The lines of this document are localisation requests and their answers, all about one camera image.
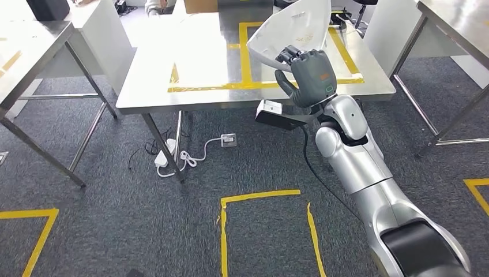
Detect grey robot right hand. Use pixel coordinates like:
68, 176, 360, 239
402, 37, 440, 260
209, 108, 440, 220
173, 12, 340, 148
274, 45, 338, 109

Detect white power strip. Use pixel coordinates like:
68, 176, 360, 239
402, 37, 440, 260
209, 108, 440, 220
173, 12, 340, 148
153, 138, 177, 168

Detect stainless steel workbench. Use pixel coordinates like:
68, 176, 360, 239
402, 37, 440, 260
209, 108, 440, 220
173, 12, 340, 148
115, 0, 397, 184

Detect white pointed plastic part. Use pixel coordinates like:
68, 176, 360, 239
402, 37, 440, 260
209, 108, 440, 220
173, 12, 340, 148
246, 0, 332, 73

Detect person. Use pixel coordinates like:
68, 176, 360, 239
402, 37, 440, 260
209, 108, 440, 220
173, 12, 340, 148
144, 0, 177, 17

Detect white panel table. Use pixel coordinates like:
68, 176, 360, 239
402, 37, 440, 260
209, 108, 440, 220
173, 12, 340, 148
36, 0, 136, 96
363, 0, 489, 89

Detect white power strip cable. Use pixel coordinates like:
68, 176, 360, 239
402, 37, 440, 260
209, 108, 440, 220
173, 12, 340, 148
156, 137, 224, 179

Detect yellow floor tape outline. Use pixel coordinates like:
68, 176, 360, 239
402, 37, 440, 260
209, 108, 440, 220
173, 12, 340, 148
217, 189, 328, 277

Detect black camera cable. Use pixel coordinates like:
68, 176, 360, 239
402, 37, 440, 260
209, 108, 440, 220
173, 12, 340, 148
299, 126, 362, 220

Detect black floor cable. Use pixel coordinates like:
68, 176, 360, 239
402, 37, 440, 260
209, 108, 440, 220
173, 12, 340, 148
127, 128, 175, 171

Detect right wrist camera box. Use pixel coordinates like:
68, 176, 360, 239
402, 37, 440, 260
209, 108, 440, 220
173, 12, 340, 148
255, 99, 325, 132

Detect stainless steel table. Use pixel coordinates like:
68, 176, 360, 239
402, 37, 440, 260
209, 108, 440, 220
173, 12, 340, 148
0, 21, 118, 189
389, 0, 489, 158

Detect black rectangular box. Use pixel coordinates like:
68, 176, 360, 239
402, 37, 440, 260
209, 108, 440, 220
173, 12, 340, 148
25, 0, 71, 22

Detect black battery chargers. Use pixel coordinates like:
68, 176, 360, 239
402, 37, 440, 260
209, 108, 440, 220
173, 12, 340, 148
114, 0, 138, 16

